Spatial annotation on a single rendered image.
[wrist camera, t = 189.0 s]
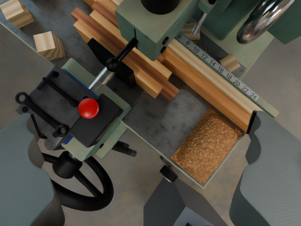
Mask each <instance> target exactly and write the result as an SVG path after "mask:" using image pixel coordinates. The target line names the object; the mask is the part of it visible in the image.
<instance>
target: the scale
mask: <svg viewBox="0 0 301 226"><path fill-rule="evenodd" d="M176 37H177V38H178V39H179V40H180V41H182V42H183V43H184V44H185V45H187V46H188V47H189V48H190V49H192V50H193V51H194V52H195V53H197V54H198V55H199V56H200V57H201V58H203V59H204V60H205V61H206V62H208V63H209V64H210V65H211V66H213V67H214V68H215V69H216V70H218V71H219V72H220V73H221V74H222V75H224V76H225V77H226V78H227V79H229V80H230V81H231V82H232V83H234V84H235V85H236V86H237V87H239V88H240V89H241V90H242V91H243V92H245V93H246V94H247V95H248V96H250V97H251V98H252V99H253V100H255V101H256V100H257V99H258V98H259V97H260V95H258V94H257V93H256V92H254V91H253V90H252V89H251V88H250V87H248V86H247V85H246V84H244V83H243V82H242V81H241V80H240V79H239V78H237V77H236V76H235V75H233V74H232V73H231V72H230V71H228V70H227V69H226V68H225V67H223V66H222V65H221V64H220V63H219V62H217V61H216V60H215V59H214V58H212V57H211V56H210V55H209V54H207V53H206V52H205V51H204V50H202V49H201V48H200V47H199V46H198V45H196V44H195V43H194V42H193V41H192V40H190V39H189V38H188V37H186V36H185V35H184V34H183V33H181V32H180V31H179V33H178V34H177V35H176Z"/></svg>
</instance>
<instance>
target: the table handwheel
mask: <svg viewBox="0 0 301 226"><path fill-rule="evenodd" d="M42 155H43V157H44V161H46V162H49V163H52V167H53V171H54V172H55V174H57V175H58V176H59V177H61V178H64V179H69V178H72V177H73V176H74V177H75V178H76V179H77V180H78V181H79V182H80V183H81V184H83V185H84V186H85V187H86V188H87V189H88V191H89V192H90V193H91V194H92V195H93V196H94V197H90V196H84V195H81V194H78V193H75V192H73V191H71V190H69V189H67V188H65V187H63V186H61V185H60V184H58V183H56V182H55V181H53V180H52V179H51V181H52V184H53V186H54V188H55V191H56V193H57V195H58V197H59V200H60V203H61V205H62V206H65V207H68V208H71V209H75V210H79V211H88V212H91V211H98V210H101V209H103V208H105V207H107V206H108V205H109V204H110V202H111V201H112V199H113V194H114V189H113V184H112V181H111V179H110V177H109V176H108V174H107V172H106V171H105V169H104V168H103V167H102V166H101V165H100V164H99V163H98V162H97V161H96V160H95V159H94V158H93V157H92V156H90V157H89V158H87V159H85V160H84V161H85V162H86V164H87V165H89V166H90V168H91V169H92V170H93V171H94V172H95V173H96V175H97V176H98V178H99V179H100V181H101V184H102V186H103V194H102V193H101V192H100V191H99V190H98V189H97V188H96V187H95V186H94V185H93V184H92V183H91V182H90V181H89V180H88V179H87V178H86V177H85V176H84V175H83V174H82V173H81V172H80V170H79V169H80V168H81V167H82V161H79V160H78V159H77V158H76V157H75V156H73V155H72V154H71V153H70V152H68V151H63V152H62V154H61V155H60V156H59V157H55V156H52V155H48V154H46V153H42Z"/></svg>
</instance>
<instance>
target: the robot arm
mask: <svg viewBox="0 0 301 226"><path fill-rule="evenodd" d="M246 134H248V135H249V137H250V139H251V142H250V145H249V147H248V150H247V152H246V155H245V158H246V160H247V161H248V164H249V165H248V166H246V167H245V168H244V170H243V172H242V175H241V177H240V180H239V182H238V185H237V187H236V189H235V192H234V194H233V198H232V202H231V206H230V210H229V217H230V219H231V221H232V223H233V224H234V225H235V226H301V141H300V140H299V139H297V138H296V137H295V136H294V135H293V134H292V133H290V132H289V131H288V130H287V129H285V128H284V127H283V126H282V125H280V124H279V123H278V122H277V121H276V120H275V119H273V118H272V117H271V116H269V115H268V114H267V113H266V112H264V111H256V110H254V111H253V112H252V115H251V117H250V121H249V125H248V128H247V132H246ZM40 137H42V135H41V132H40V129H39V126H38V123H37V120H36V118H35V115H34V113H24V114H21V115H20V116H19V117H18V118H16V119H15V120H14V121H13V122H12V123H10V124H9V125H8V126H7V127H6V128H4V129H3V130H2V131H1V132H0V226H64V223H65V215H64V212H63V209H62V206H61V203H60V200H59V197H58V195H57V193H56V191H55V188H54V186H53V184H52V181H51V179H50V176H49V174H48V172H47V171H45V170H43V169H41V168H42V165H43V163H44V157H43V155H42V153H41V151H40V148H39V146H38V141H39V138H40Z"/></svg>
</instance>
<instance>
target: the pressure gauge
mask: <svg viewBox="0 0 301 226"><path fill-rule="evenodd" d="M159 172H160V174H161V175H162V176H163V177H164V178H165V179H167V180H168V181H169V182H170V183H172V184H173V183H174V182H175V181H176V179H177V178H178V175H177V174H176V173H175V172H174V171H173V168H172V166H170V165H169V166H166V165H164V166H163V167H162V169H161V170H160V171H159Z"/></svg>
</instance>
